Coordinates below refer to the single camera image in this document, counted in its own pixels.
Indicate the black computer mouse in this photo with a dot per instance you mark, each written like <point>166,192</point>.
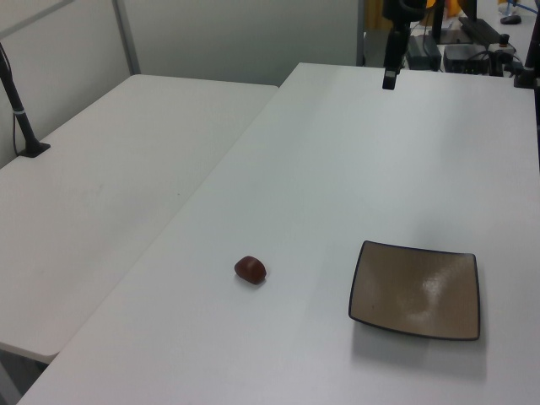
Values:
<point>510,19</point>

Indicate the square brown ceramic plate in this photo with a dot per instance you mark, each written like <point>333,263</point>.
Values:
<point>415,291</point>

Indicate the black camera pole with base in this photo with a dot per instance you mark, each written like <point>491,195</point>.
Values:
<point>17,99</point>

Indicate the yellow object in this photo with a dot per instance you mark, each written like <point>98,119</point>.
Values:
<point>453,6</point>

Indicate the white side table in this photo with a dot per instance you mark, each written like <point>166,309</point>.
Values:
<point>105,190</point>

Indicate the dark grey device box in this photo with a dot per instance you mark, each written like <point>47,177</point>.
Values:
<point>424,52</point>

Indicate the emergency stop button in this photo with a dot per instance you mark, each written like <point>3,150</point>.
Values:
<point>504,41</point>

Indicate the small brown round food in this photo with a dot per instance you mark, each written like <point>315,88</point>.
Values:
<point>250,271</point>

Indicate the black box with green lights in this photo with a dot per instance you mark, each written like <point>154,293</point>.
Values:
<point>466,59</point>

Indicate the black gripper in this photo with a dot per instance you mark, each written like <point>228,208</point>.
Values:
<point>405,10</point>

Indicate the grey partition post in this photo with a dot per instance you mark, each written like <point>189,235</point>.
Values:
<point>126,38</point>
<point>360,31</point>

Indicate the black keyboard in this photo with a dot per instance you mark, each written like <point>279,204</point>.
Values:
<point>478,26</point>

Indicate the black monitor stand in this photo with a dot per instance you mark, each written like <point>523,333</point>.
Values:
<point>438,21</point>

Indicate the black clamp pole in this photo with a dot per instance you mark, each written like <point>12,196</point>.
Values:
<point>529,55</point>

